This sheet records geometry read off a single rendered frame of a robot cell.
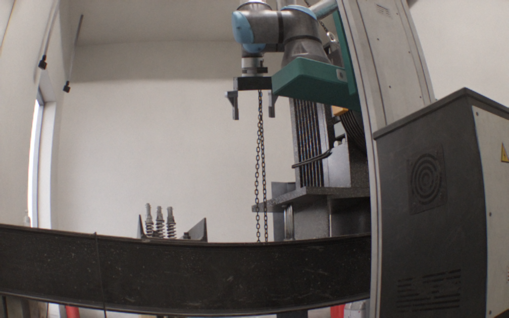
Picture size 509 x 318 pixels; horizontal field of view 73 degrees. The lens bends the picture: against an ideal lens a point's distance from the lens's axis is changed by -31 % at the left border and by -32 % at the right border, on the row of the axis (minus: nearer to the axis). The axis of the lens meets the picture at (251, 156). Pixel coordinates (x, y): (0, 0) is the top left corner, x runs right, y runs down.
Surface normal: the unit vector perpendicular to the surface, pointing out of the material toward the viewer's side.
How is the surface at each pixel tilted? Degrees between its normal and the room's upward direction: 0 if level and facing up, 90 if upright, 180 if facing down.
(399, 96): 90
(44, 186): 90
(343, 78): 90
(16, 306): 90
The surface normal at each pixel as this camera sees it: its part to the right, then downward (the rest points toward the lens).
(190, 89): 0.26, -0.26
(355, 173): 0.47, -0.25
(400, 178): -0.90, -0.07
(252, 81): 0.36, 0.14
